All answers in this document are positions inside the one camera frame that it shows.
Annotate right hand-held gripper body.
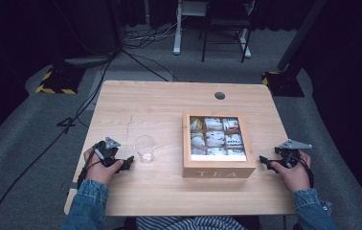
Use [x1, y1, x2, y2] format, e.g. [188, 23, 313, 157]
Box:
[274, 138, 313, 170]

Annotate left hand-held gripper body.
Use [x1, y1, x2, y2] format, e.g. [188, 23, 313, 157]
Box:
[93, 136, 124, 168]

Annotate person's right hand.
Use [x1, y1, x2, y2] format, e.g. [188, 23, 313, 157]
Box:
[270, 150, 312, 194]

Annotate person's left hand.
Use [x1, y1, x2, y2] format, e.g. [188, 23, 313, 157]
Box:
[83, 147, 124, 187]

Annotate clear glass cup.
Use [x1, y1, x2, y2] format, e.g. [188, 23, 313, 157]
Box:
[133, 134, 157, 164]

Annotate wooden tea box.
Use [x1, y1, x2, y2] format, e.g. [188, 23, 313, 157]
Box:
[182, 110, 258, 179]

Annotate group of white tea bags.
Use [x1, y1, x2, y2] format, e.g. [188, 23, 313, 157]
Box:
[190, 116, 246, 157]

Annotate black stand base hazard stripes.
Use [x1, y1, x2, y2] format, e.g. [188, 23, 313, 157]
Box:
[34, 65, 86, 96]
[260, 70, 305, 98]

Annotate person's striped clothing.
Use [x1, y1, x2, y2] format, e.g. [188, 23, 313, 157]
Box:
[135, 216, 248, 230]

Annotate black slanted stand pole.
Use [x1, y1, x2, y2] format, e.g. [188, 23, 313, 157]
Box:
[276, 0, 329, 72]

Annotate black metal chair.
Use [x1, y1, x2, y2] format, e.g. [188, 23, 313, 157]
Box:
[200, 0, 254, 64]

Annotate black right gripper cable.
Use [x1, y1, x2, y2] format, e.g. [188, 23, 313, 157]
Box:
[298, 155, 315, 189]

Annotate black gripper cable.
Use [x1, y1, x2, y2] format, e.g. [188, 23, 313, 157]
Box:
[76, 145, 104, 190]
[298, 155, 315, 189]

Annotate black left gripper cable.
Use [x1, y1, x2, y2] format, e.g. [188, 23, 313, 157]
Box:
[76, 145, 104, 190]

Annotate long black floor cable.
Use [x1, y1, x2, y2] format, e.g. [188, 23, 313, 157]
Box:
[0, 54, 117, 230]

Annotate thin black floor cable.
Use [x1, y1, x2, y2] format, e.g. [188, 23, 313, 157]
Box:
[121, 48, 181, 82]

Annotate bundle of floor cables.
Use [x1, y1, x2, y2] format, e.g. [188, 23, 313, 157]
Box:
[124, 18, 183, 50]

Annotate white desk frame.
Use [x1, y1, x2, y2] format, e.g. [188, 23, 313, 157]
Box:
[172, 0, 253, 59]

